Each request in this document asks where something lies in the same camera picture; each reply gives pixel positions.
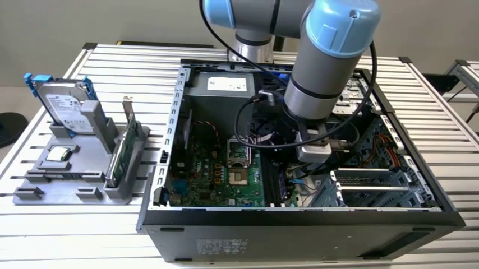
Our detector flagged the green graphics card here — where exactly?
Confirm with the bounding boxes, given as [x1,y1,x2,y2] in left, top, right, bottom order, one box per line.
[105,96,137,188]

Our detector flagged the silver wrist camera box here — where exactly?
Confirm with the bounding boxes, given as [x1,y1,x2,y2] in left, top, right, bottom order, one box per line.
[293,139,334,164]

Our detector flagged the black swivel chair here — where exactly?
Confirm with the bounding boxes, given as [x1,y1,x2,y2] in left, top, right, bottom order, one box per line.
[0,112,27,149]

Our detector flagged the black open PC case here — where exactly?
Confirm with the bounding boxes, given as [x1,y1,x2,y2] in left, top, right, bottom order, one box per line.
[134,58,466,264]

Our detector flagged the metal optical drive cage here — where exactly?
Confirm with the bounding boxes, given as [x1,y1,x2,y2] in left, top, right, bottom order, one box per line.
[330,69,378,120]

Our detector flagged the RAM slot with white clips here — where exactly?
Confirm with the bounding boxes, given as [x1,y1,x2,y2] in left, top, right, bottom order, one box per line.
[265,165,276,208]

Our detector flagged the red orange yellow power wires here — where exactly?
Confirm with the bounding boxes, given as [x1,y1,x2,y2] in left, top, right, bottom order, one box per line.
[360,134,406,169]

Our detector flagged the twisted multicolour fan wire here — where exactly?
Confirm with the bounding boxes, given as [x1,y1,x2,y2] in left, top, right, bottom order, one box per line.
[192,120,222,149]

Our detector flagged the metal slat side table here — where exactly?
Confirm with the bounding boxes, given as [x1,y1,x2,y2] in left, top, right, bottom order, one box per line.
[440,59,479,102]

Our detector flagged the metal disk bay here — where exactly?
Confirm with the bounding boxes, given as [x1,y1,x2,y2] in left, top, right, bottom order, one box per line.
[328,164,425,208]

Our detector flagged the grey power supply unit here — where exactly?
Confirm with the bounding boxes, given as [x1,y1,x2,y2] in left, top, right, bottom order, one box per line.
[185,71,262,138]

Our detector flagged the grey parts rack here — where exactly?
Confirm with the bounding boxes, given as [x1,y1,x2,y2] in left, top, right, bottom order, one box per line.
[13,100,150,207]

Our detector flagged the CPU socket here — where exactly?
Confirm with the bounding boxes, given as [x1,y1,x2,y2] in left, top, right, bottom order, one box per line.
[228,167,250,186]

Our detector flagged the black case fan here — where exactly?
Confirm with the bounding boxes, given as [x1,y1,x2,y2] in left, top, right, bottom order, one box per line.
[174,109,194,160]

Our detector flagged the metal socket cover frame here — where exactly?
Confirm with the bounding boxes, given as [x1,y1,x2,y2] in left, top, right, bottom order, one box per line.
[226,134,250,166]

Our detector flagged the black camera cable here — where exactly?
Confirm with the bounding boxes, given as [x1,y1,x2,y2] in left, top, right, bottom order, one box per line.
[336,39,377,132]
[197,0,337,149]

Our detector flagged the silver CPU chip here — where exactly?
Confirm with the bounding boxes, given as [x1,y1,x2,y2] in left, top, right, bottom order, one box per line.
[43,147,71,163]

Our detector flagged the black box beside table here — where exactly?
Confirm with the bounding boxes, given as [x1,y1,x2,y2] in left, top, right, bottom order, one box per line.
[421,72,458,93]

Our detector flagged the green motherboard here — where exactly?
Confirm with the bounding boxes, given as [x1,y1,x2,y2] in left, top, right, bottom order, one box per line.
[168,138,300,208]

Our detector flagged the hard disk in blue carrier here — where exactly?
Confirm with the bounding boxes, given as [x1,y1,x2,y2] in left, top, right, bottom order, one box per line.
[22,73,98,138]

